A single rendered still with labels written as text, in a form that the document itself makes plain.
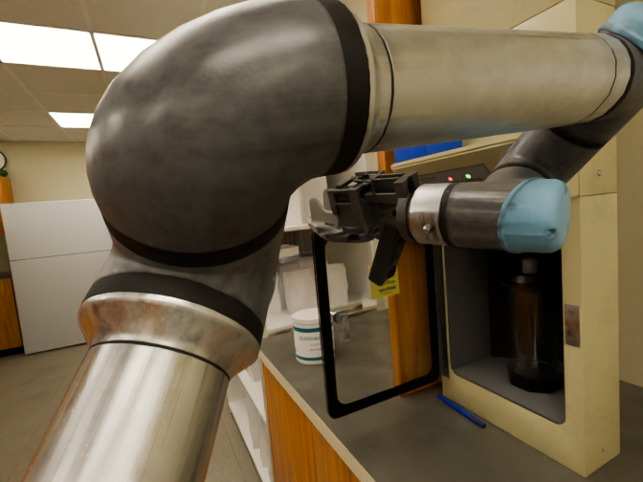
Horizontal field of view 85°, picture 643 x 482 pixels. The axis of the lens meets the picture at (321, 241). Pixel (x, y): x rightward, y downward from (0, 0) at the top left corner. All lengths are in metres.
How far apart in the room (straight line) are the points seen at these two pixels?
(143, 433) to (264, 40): 0.19
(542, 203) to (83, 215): 5.11
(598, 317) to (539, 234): 0.39
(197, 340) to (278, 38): 0.16
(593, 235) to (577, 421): 0.31
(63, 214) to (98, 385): 5.08
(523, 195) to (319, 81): 0.26
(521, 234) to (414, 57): 0.22
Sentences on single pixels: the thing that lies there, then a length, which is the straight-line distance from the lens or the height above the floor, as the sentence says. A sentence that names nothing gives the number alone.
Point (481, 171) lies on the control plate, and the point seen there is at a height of 1.47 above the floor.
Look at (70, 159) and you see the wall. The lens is 6.02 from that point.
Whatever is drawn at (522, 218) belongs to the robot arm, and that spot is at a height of 1.40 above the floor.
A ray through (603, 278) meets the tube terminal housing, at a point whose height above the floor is 1.27.
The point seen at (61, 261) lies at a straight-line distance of 5.31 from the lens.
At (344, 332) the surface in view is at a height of 1.17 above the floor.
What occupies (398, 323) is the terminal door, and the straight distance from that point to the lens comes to 0.83.
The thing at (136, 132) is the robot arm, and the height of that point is 1.47.
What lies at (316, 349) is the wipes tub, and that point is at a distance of 1.15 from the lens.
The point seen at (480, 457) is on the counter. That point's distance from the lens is 0.83.
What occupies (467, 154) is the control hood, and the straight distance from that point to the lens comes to 0.66.
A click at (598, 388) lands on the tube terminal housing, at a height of 1.08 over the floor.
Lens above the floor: 1.43
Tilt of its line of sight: 5 degrees down
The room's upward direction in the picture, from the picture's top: 5 degrees counter-clockwise
